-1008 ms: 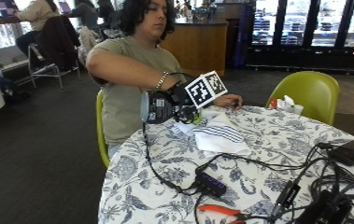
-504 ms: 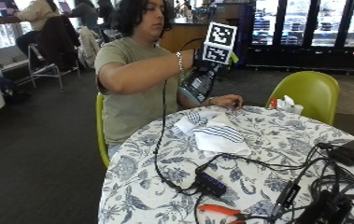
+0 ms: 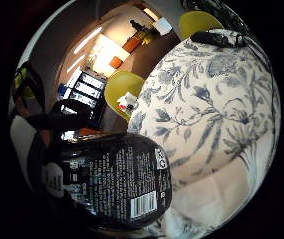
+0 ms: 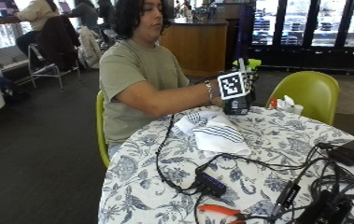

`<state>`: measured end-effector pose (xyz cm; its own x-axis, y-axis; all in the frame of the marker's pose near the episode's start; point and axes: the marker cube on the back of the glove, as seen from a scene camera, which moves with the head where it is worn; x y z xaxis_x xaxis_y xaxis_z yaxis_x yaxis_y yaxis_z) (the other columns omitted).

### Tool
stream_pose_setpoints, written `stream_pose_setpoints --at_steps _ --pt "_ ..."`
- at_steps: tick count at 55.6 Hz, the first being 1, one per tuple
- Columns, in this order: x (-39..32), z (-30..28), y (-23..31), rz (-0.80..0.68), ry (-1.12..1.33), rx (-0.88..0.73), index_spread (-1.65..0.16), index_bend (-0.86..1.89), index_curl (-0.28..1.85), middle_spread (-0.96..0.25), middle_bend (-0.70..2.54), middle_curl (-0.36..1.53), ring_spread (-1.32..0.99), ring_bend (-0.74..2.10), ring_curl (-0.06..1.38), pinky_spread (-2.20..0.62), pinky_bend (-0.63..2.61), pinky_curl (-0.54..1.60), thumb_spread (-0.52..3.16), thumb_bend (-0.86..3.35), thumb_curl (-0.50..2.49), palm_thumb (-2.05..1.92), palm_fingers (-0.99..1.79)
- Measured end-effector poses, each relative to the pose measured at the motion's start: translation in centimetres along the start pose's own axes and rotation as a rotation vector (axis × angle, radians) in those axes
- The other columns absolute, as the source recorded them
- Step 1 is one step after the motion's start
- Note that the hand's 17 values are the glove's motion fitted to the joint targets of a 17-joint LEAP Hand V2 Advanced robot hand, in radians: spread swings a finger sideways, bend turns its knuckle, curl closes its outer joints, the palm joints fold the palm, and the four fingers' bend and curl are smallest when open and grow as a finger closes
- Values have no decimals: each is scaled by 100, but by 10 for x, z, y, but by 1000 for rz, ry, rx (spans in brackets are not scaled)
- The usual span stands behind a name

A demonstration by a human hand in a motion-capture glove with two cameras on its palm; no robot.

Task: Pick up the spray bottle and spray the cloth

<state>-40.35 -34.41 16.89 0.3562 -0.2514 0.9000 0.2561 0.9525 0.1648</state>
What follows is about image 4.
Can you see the black labelled container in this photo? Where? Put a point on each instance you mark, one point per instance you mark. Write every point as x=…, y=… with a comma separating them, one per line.
x=236, y=107

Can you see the green plastic chair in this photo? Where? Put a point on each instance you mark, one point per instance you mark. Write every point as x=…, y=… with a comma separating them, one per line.
x=309, y=93
x=101, y=130
x=252, y=63

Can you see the white marker cube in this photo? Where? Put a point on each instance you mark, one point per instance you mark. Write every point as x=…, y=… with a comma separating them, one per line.
x=232, y=85

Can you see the white condiment packets holder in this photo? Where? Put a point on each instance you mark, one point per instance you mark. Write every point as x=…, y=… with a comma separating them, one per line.
x=286, y=104

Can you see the wooden counter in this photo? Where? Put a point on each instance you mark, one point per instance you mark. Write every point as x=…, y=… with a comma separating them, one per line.
x=197, y=46

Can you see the white blue striped cloth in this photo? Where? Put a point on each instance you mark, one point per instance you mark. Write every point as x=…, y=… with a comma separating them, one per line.
x=220, y=135

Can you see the blue floral tablecloth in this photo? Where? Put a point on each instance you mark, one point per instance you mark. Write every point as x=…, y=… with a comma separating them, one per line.
x=267, y=140

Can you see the glass door display fridges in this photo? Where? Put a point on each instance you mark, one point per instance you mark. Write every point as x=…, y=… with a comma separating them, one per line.
x=309, y=28

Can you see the the person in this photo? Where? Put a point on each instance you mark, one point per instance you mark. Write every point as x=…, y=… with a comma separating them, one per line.
x=138, y=71

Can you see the flat black box device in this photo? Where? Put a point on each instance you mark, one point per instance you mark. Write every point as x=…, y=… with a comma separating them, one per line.
x=350, y=151

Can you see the black usb hub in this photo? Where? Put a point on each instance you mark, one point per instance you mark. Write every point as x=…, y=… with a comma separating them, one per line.
x=210, y=183

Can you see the black inline adapter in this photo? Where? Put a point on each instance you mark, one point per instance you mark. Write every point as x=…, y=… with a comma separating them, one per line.
x=287, y=194

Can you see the white coat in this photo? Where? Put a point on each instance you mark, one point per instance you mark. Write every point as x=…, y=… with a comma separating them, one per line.
x=89, y=46

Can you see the bulky black device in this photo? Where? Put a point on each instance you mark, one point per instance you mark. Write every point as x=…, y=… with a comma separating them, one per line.
x=325, y=208

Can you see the dark jacket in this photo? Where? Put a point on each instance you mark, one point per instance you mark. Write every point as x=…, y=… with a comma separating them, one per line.
x=56, y=40

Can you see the dark bag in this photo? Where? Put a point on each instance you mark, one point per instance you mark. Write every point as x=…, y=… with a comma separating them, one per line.
x=10, y=87

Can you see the open laptop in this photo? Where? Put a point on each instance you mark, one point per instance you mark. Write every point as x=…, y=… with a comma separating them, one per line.
x=6, y=6

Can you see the metal frame chair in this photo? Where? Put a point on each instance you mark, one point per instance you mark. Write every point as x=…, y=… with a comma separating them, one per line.
x=45, y=68

